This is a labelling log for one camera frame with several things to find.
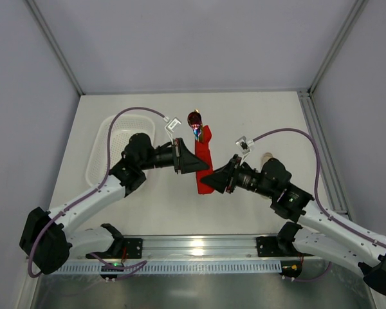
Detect red paper napkin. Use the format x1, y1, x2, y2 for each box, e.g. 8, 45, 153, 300
195, 125, 214, 195

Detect iridescent rainbow fork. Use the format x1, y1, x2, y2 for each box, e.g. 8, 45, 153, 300
194, 126, 203, 142

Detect iridescent rainbow spoon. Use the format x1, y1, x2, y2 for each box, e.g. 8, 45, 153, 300
187, 111, 195, 136

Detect gold knife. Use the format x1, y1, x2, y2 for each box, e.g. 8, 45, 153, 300
194, 109, 204, 143

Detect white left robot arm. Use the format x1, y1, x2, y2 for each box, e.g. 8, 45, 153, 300
19, 133, 209, 278

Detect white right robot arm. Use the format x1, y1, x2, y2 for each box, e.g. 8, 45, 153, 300
201, 155, 386, 296

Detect beige oblong utensil tray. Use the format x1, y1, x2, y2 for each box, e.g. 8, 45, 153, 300
261, 152, 273, 167

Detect white perforated plastic basket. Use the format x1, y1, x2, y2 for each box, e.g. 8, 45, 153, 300
85, 114, 155, 187

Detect right black connector box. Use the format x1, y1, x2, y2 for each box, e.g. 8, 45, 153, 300
279, 261, 303, 281

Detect black connector box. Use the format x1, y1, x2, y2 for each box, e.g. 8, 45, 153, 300
100, 262, 124, 283
279, 261, 303, 281

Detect left black connector box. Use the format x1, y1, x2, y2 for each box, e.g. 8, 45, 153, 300
100, 262, 124, 283

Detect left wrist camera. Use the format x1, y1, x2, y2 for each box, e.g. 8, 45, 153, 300
163, 116, 181, 143

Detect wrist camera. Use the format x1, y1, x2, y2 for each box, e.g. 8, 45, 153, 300
235, 136, 255, 165
163, 116, 181, 143

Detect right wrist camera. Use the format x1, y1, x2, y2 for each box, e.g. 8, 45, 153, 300
235, 136, 255, 165

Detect aluminium right side rail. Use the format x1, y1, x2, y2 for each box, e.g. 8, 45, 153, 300
298, 89, 352, 220

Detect aluminium rail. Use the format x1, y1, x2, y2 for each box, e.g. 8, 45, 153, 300
25, 232, 378, 263
298, 89, 352, 220

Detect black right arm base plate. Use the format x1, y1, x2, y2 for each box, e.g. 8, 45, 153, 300
255, 234, 301, 258

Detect aluminium front rail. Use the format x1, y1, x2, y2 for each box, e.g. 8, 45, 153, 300
25, 232, 378, 263

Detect white slotted cable duct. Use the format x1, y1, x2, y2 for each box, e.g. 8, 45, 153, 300
54, 260, 281, 275

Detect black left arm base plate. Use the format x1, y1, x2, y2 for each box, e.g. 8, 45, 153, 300
94, 238, 143, 259

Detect left aluminium frame post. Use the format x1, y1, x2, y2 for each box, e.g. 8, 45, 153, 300
23, 0, 85, 97

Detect aluminium frame post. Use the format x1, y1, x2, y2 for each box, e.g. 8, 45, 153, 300
23, 0, 85, 97
308, 0, 369, 95

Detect right aluminium frame post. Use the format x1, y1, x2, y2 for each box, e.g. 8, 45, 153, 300
308, 0, 369, 95

